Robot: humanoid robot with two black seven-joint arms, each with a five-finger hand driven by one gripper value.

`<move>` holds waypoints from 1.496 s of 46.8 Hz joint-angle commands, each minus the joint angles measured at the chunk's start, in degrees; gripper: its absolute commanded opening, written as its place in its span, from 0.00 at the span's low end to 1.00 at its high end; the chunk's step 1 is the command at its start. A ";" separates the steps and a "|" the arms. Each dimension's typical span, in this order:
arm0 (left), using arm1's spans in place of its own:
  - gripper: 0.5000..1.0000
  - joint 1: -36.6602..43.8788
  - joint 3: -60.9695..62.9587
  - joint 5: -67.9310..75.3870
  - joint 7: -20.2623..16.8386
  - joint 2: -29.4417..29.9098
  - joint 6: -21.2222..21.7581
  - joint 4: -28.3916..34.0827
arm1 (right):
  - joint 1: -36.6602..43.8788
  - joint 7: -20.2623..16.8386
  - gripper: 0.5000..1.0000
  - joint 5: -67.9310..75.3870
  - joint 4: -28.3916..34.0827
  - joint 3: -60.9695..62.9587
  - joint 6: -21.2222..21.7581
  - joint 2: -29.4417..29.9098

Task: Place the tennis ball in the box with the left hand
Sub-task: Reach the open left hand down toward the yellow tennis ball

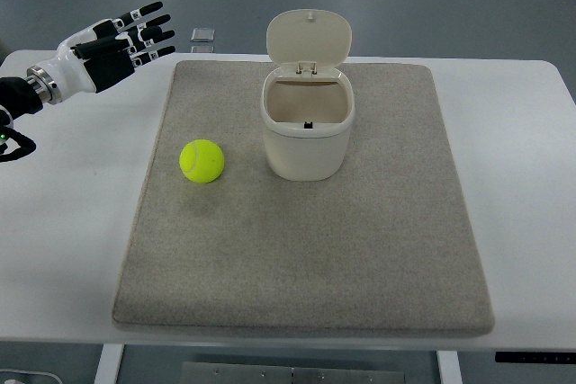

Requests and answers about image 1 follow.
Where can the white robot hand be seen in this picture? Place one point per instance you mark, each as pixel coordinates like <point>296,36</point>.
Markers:
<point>96,58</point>

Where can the yellow-green tennis ball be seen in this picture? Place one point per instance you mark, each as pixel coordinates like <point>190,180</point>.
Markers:
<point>201,161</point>

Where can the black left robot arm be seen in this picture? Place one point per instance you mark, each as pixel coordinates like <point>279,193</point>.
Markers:
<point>18,99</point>

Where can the small clear floor plate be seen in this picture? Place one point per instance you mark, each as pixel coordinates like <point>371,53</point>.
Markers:
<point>202,35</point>

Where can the cream lidded plastic bin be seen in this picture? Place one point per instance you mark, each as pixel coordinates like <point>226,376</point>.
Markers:
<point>307,104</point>

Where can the grey felt mat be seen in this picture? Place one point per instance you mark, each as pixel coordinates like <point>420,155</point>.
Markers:
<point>384,246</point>

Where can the white left table leg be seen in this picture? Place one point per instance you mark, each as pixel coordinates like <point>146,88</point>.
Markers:
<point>109,364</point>

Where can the white table leg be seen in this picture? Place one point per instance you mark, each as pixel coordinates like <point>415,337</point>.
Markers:
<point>109,364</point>
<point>449,367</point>

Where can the white object at corner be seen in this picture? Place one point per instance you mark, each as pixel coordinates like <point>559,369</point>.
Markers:
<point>17,376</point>

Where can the white right table leg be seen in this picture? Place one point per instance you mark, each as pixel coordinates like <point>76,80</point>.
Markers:
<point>449,367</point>

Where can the black table control panel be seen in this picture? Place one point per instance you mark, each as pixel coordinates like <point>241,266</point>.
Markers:
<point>535,357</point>

